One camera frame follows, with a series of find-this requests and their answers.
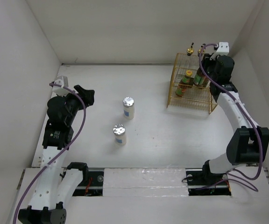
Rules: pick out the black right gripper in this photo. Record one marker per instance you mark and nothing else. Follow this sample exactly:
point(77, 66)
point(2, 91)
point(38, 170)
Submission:
point(206, 60)

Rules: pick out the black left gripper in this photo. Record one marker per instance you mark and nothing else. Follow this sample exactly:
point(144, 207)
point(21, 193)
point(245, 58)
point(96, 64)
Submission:
point(88, 98)

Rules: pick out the yellow-cap sauce bottle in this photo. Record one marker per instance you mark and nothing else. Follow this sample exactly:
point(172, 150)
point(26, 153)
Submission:
point(184, 84)
point(200, 80)

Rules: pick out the dark-filled gold-spout oil bottle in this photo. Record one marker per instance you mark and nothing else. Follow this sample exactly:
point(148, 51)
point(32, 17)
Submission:
point(201, 50)

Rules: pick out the clear oil bottle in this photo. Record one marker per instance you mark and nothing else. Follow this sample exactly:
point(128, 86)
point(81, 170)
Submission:
point(188, 57)

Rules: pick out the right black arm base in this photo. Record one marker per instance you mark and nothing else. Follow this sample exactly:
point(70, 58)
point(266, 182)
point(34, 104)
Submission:
point(199, 185)

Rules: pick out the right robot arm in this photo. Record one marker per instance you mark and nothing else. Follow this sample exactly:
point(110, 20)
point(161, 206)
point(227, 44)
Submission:
point(250, 141)

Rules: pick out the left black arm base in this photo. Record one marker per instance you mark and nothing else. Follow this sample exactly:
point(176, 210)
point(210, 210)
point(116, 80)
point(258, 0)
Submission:
point(92, 179)

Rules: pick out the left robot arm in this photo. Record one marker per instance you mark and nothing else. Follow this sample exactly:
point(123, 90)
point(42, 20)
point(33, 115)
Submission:
point(46, 197)

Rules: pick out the rear silver-lid spice jar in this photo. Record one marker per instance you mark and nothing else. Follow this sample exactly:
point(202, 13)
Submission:
point(129, 107)

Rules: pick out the silver-lid spice jar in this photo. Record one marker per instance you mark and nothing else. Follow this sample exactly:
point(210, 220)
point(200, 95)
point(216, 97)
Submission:
point(119, 132)
point(129, 107)

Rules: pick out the front silver-lid spice jar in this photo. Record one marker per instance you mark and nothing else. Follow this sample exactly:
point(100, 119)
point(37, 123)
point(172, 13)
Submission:
point(119, 132)

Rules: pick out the white foam front board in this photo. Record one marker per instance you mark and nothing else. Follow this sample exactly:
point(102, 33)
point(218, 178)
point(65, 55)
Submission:
point(144, 182)

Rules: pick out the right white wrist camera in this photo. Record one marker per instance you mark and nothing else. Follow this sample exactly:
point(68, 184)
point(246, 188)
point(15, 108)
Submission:
point(222, 49)

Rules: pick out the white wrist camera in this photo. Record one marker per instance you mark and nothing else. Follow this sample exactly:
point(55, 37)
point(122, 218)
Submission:
point(222, 49)
point(58, 86)

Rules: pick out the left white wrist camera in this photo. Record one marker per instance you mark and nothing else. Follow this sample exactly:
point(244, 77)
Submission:
point(58, 86)

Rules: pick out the gold wire basket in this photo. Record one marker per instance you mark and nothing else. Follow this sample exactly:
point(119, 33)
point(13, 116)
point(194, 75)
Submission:
point(194, 98)

